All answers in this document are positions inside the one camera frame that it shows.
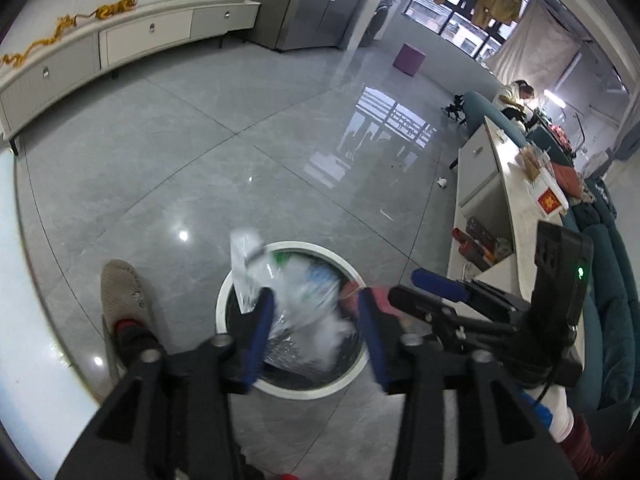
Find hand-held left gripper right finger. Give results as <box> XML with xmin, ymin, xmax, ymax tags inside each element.
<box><xmin>358</xmin><ymin>288</ymin><xmax>576</xmax><ymax>480</ymax></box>

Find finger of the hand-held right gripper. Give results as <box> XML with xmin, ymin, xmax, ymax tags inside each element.
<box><xmin>388</xmin><ymin>285</ymin><xmax>522</xmax><ymax>356</ymax></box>
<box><xmin>411</xmin><ymin>269</ymin><xmax>532</xmax><ymax>314</ymax></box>

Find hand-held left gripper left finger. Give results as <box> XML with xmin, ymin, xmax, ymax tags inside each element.
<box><xmin>55</xmin><ymin>287</ymin><xmax>276</xmax><ymax>480</ymax></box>

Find clear plastic bag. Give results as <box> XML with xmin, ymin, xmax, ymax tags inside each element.
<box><xmin>229</xmin><ymin>228</ymin><xmax>359</xmax><ymax>367</ymax></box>

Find white rimmed trash bin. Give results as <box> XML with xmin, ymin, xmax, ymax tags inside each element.
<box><xmin>216</xmin><ymin>241</ymin><xmax>370</xmax><ymax>400</ymax></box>

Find person's right forearm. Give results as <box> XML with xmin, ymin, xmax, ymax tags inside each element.
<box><xmin>515</xmin><ymin>387</ymin><xmax>631</xmax><ymax>480</ymax></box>

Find red crumpled wrapper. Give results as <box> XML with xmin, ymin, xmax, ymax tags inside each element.
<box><xmin>340</xmin><ymin>280</ymin><xmax>391</xmax><ymax>317</ymax></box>

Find dark red boxes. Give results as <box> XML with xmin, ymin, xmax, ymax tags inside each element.
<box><xmin>452</xmin><ymin>217</ymin><xmax>516</xmax><ymax>274</ymax></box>

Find teal sofa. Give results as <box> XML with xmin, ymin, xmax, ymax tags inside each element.
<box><xmin>462</xmin><ymin>91</ymin><xmax>640</xmax><ymax>411</ymax></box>

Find red and white box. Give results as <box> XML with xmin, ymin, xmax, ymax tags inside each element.
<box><xmin>525</xmin><ymin>160</ymin><xmax>571</xmax><ymax>219</ymax></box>

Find white coffee table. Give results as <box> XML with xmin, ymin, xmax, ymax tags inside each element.
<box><xmin>447</xmin><ymin>116</ymin><xmax>586</xmax><ymax>306</ymax></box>

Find red cloth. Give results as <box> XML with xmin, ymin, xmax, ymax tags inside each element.
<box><xmin>552</xmin><ymin>162</ymin><xmax>586</xmax><ymax>202</ymax></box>

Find beige mesh shoe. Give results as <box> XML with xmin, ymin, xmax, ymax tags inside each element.
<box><xmin>100</xmin><ymin>259</ymin><xmax>159</xmax><ymax>361</ymax></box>

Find black floor object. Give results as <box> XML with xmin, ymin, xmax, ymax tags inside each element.
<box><xmin>442</xmin><ymin>94</ymin><xmax>469</xmax><ymax>124</ymax></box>

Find purple cube stool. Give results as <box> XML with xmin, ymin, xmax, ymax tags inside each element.
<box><xmin>392</xmin><ymin>44</ymin><xmax>427</xmax><ymax>77</ymax></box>

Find beige hanging sheet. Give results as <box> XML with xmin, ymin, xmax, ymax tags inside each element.
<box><xmin>487</xmin><ymin>0</ymin><xmax>584</xmax><ymax>106</ymax></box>

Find black framed window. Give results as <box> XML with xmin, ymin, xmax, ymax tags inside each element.
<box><xmin>405</xmin><ymin>0</ymin><xmax>596</xmax><ymax>67</ymax></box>

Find grey washing machine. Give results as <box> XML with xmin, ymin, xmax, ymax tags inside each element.
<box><xmin>367</xmin><ymin>0</ymin><xmax>399</xmax><ymax>47</ymax></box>

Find grey refrigerator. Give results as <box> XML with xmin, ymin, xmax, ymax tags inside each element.
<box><xmin>239</xmin><ymin>0</ymin><xmax>386</xmax><ymax>52</ymax></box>

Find white TV cabinet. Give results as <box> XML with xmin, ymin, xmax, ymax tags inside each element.
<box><xmin>0</xmin><ymin>0</ymin><xmax>262</xmax><ymax>156</ymax></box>

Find short yellow dragon ornament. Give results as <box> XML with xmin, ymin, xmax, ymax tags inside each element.
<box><xmin>96</xmin><ymin>0</ymin><xmax>139</xmax><ymax>19</ymax></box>

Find long yellow dragon ornament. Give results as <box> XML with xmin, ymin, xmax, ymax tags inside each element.
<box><xmin>0</xmin><ymin>14</ymin><xmax>95</xmax><ymax>69</ymax></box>

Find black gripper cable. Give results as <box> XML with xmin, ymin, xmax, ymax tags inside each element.
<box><xmin>535</xmin><ymin>327</ymin><xmax>576</xmax><ymax>403</ymax></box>

